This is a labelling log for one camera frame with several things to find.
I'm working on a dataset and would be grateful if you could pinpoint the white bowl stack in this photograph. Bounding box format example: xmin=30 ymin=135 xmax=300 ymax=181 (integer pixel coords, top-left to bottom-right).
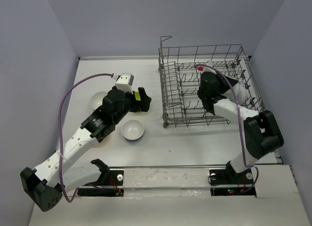
xmin=90 ymin=92 xmax=107 ymax=110

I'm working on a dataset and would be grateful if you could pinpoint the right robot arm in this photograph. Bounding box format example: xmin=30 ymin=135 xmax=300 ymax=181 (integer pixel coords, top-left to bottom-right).
xmin=197 ymin=72 xmax=284 ymax=186

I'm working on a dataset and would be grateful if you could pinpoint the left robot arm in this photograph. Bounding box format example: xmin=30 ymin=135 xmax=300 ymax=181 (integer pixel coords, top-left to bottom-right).
xmin=20 ymin=87 xmax=152 ymax=212

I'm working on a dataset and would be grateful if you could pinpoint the green bowl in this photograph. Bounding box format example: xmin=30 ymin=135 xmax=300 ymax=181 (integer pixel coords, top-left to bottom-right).
xmin=135 ymin=92 xmax=141 ymax=101

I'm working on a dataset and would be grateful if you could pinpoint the white bowl red rim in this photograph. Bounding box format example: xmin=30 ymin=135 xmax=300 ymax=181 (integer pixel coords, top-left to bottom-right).
xmin=121 ymin=119 xmax=145 ymax=141

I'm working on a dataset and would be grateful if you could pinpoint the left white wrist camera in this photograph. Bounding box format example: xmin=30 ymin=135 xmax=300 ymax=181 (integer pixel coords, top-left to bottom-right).
xmin=112 ymin=73 xmax=134 ymax=94

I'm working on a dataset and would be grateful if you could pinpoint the grey wire dish rack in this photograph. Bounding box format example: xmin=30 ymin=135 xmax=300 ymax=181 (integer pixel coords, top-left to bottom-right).
xmin=158 ymin=36 xmax=265 ymax=128

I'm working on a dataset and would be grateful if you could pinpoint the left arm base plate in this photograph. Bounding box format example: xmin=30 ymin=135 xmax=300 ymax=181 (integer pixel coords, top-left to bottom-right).
xmin=78 ymin=169 xmax=124 ymax=197

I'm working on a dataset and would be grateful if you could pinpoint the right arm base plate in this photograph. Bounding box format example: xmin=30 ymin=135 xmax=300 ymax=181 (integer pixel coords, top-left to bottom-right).
xmin=207 ymin=169 xmax=256 ymax=196

